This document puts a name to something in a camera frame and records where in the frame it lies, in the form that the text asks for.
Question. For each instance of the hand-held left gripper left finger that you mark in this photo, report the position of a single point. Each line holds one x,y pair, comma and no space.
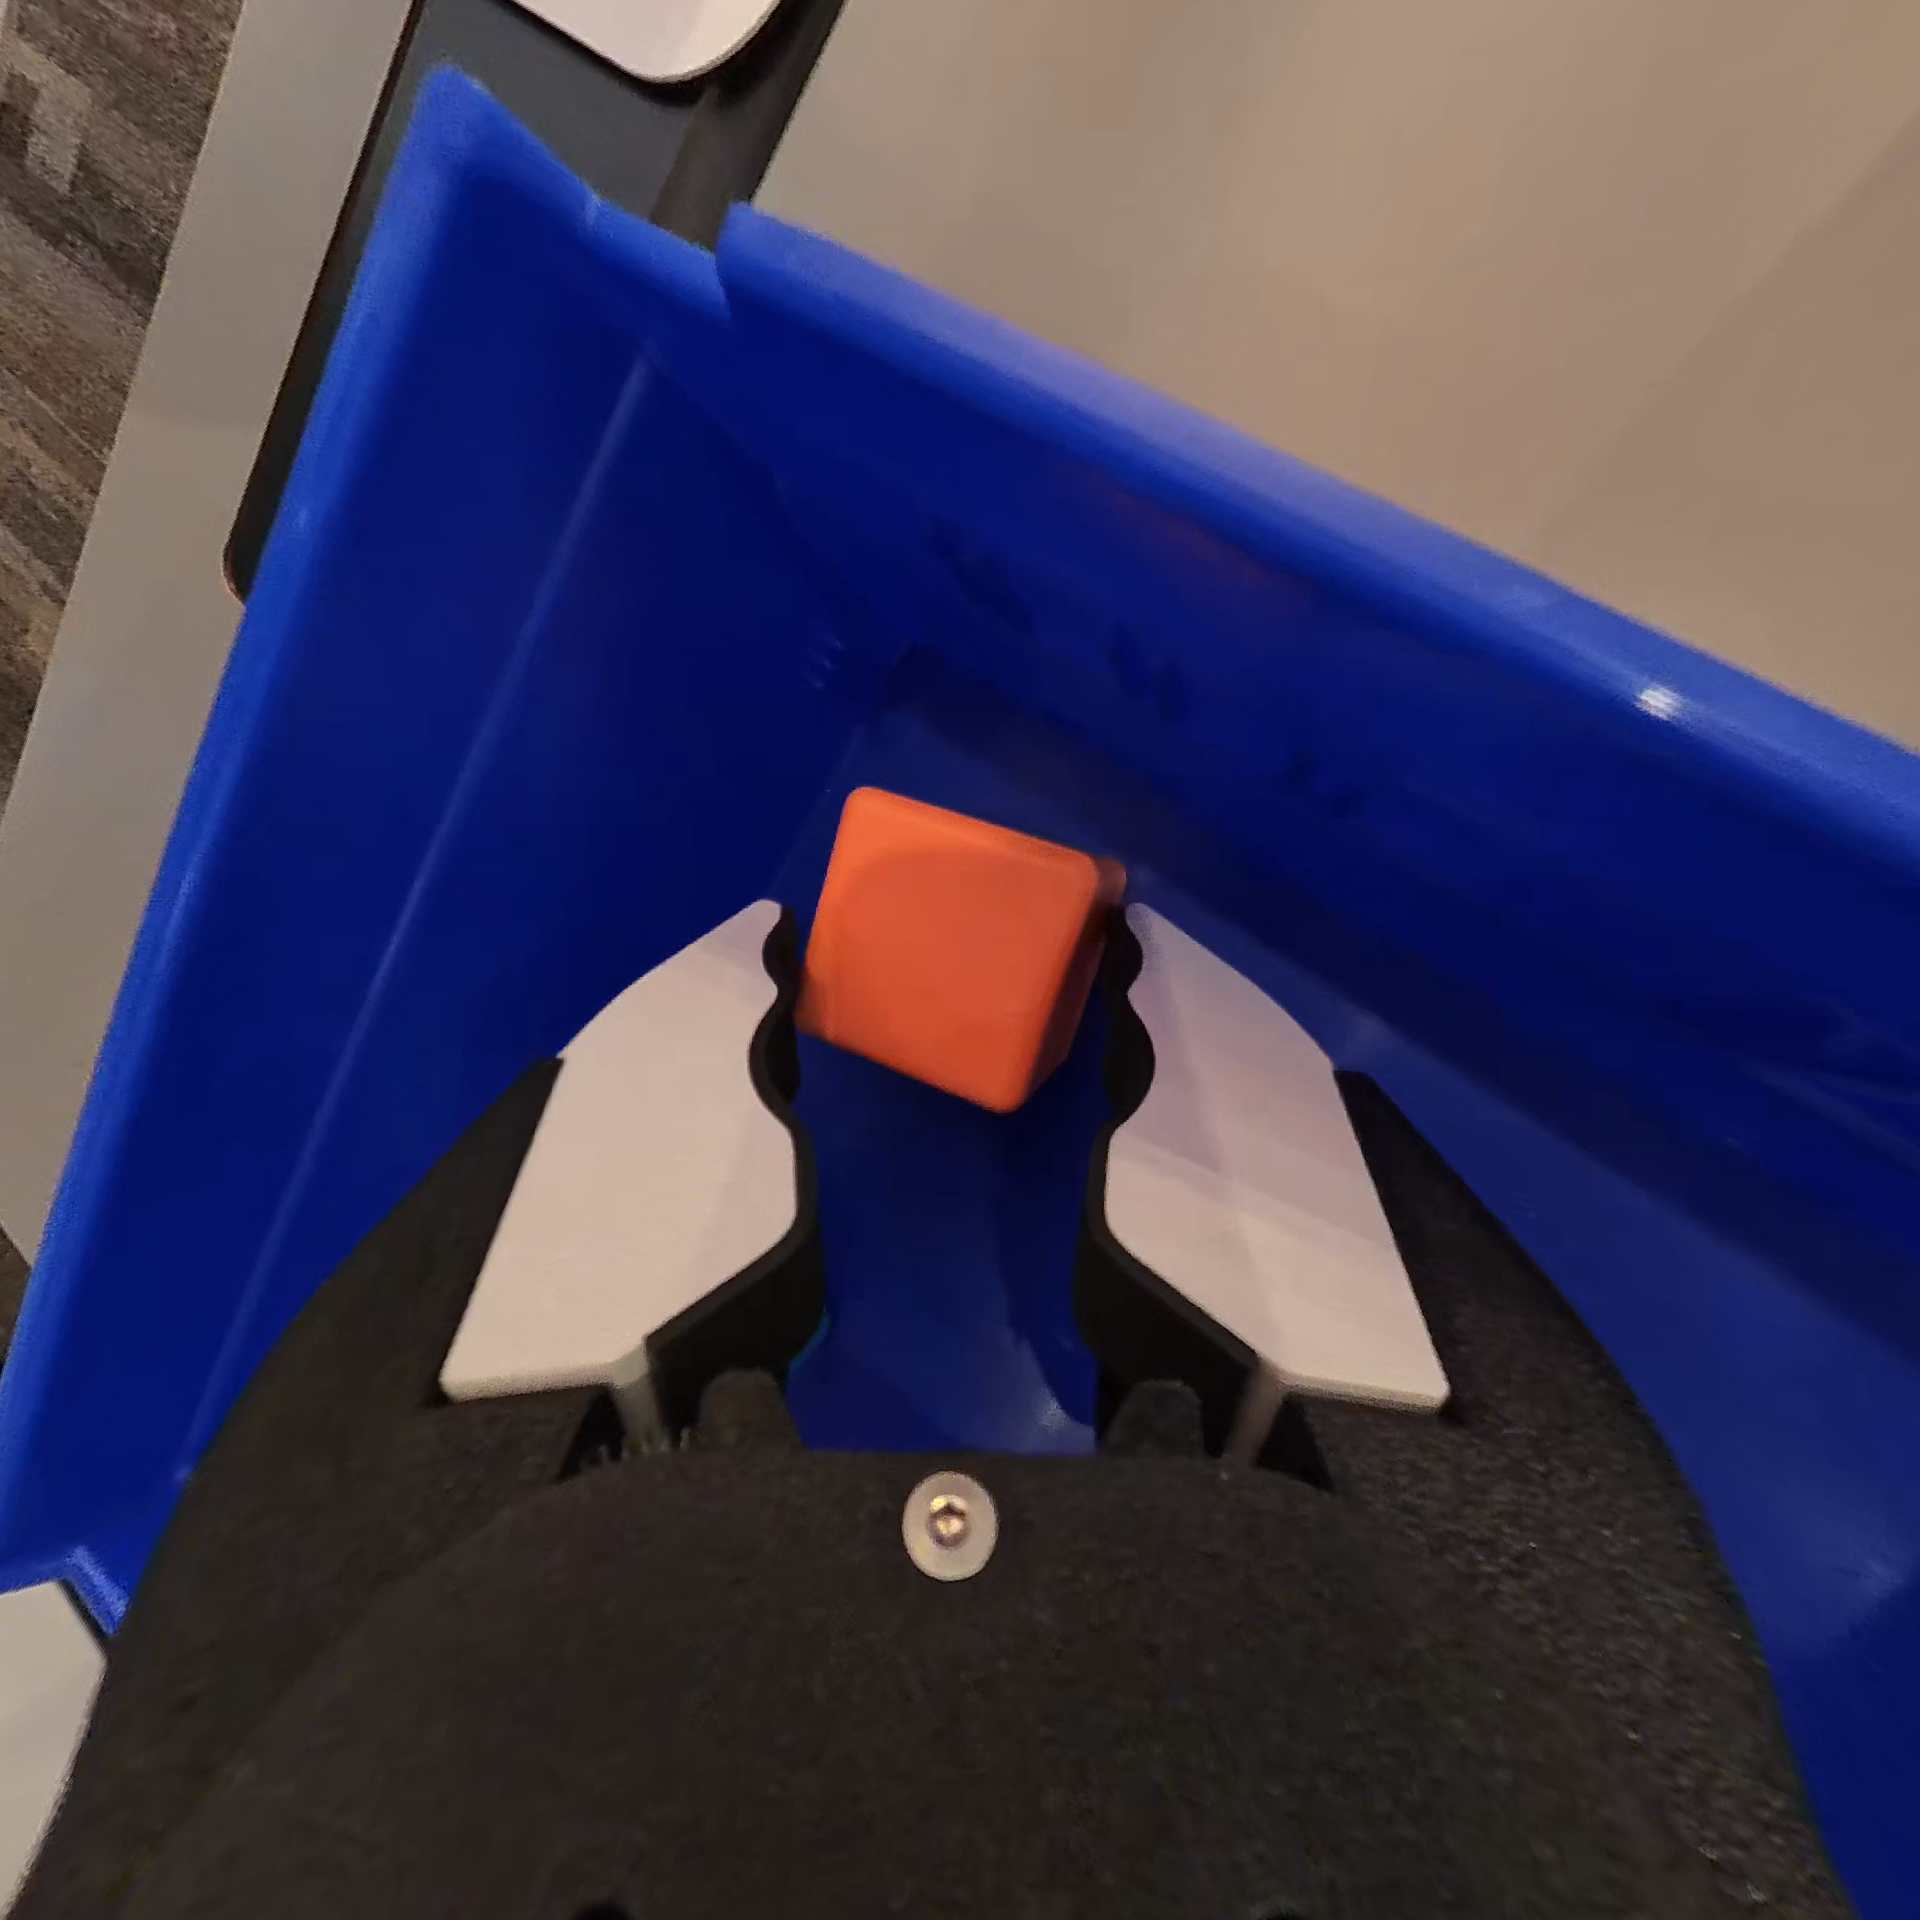
625,1200

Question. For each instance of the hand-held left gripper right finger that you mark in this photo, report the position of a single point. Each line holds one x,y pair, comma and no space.
1275,1200

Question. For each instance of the orange magnetic cube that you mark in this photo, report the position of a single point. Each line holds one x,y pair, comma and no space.
946,947

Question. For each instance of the blue plastic bin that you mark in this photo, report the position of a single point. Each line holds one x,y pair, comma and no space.
451,751

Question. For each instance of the white sign stand base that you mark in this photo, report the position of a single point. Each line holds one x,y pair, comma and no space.
675,31

